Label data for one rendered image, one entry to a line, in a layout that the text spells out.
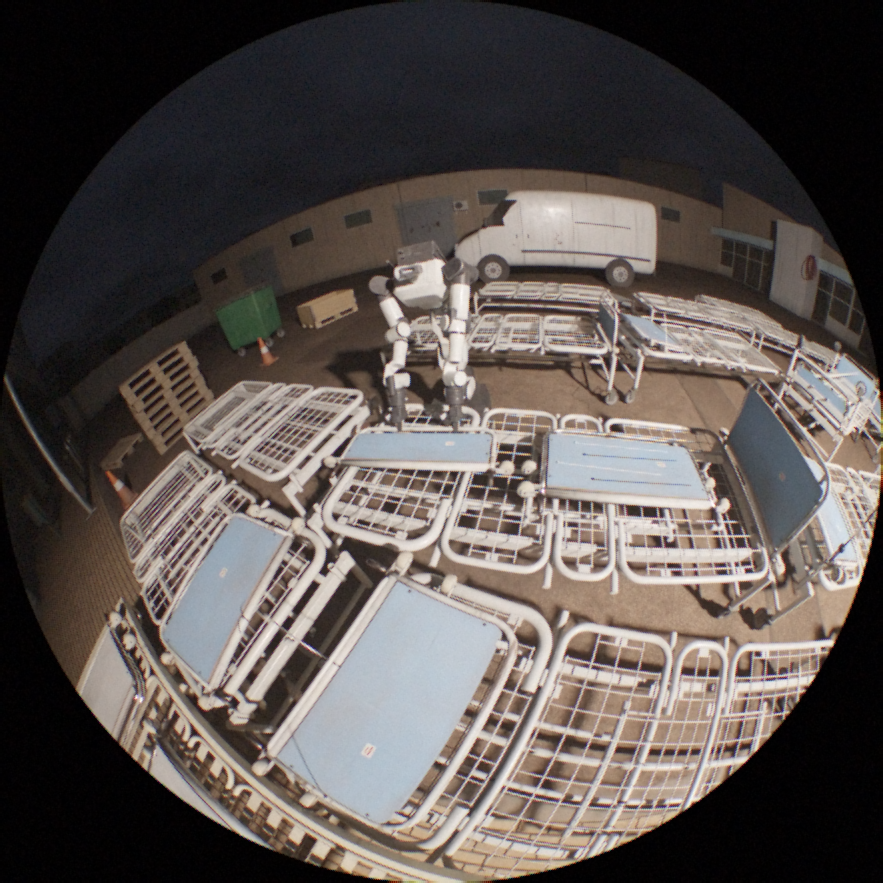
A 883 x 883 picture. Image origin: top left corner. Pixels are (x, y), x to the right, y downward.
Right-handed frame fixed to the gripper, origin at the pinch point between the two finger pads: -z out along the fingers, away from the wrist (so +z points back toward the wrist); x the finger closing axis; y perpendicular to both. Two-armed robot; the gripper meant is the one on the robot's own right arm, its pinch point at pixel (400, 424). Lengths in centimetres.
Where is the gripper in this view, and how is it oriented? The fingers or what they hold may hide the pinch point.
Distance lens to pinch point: 152.6
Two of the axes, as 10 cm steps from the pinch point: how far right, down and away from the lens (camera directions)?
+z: -0.7, -9.4, -3.2
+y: 9.7, 0.1, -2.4
